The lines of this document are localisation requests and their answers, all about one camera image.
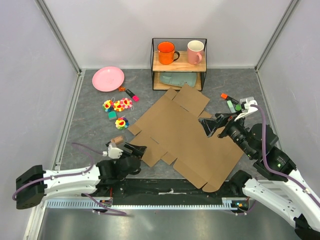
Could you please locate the pink round plate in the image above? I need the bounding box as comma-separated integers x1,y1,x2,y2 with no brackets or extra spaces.
92,66,125,92

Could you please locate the light green highlighter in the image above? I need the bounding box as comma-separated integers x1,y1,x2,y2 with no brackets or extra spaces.
226,100,236,113

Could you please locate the brown cardboard box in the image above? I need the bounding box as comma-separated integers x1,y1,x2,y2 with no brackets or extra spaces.
128,84,243,193

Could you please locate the orange enamel mug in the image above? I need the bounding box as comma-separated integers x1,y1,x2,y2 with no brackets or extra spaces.
157,41,180,65

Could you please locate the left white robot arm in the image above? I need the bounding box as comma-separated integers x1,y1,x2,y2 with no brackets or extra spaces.
12,142,147,210

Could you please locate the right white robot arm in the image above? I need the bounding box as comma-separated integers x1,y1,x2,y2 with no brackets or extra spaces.
198,113,320,240

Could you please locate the slotted cable duct rail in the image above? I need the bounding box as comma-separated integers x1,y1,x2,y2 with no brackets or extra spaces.
46,197,251,210

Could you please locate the orange black highlighter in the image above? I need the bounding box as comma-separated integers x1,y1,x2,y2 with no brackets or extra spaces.
220,93,239,105

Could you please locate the middle orange flower plush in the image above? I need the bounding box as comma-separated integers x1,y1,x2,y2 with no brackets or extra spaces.
113,100,125,112

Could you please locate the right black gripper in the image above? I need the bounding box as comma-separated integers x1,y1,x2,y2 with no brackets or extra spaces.
198,108,256,158

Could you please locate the black wire wooden shelf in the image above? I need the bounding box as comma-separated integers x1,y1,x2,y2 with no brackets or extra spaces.
150,37,208,91

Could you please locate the teal divided tray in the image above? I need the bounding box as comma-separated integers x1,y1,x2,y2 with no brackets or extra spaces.
159,72,197,88

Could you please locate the teal green eraser block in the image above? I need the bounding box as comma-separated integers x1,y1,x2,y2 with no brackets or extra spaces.
108,111,117,121

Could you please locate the pink ceramic mug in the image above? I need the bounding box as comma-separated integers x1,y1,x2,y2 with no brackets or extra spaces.
187,40,205,65

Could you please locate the rainbow flower plush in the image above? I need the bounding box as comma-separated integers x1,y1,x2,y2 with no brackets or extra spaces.
102,99,114,113
115,117,130,130

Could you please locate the pink petal flower plush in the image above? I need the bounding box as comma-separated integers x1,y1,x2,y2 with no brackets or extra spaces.
120,97,133,109

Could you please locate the lower rainbow flower plush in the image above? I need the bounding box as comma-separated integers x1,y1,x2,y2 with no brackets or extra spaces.
115,117,130,130

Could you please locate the small orange bow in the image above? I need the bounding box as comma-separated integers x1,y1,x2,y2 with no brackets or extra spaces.
118,86,126,92

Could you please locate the pink black highlighter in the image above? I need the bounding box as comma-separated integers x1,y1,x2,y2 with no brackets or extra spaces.
125,89,140,102

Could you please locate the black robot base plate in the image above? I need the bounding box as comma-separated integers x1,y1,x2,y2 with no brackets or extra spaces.
91,178,245,198

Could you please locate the left rainbow flower plush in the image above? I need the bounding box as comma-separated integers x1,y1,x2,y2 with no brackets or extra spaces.
102,99,114,113

